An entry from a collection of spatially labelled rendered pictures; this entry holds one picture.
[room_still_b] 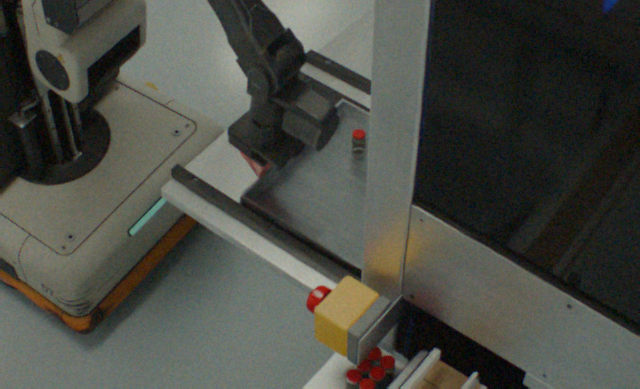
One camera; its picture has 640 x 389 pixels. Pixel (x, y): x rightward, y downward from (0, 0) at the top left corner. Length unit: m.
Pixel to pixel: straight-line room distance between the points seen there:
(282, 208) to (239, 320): 0.97
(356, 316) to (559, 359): 0.27
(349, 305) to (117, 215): 1.18
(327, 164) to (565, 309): 0.62
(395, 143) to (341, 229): 0.45
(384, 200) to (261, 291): 1.39
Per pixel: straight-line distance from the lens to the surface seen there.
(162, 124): 2.58
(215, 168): 1.66
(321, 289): 1.34
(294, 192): 1.61
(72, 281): 2.34
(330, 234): 1.56
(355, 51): 1.84
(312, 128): 1.42
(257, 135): 1.50
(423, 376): 1.35
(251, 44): 1.37
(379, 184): 1.20
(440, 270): 1.24
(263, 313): 2.54
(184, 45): 3.21
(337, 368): 1.43
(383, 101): 1.10
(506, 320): 1.23
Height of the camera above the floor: 2.12
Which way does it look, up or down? 49 degrees down
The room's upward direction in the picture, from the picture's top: straight up
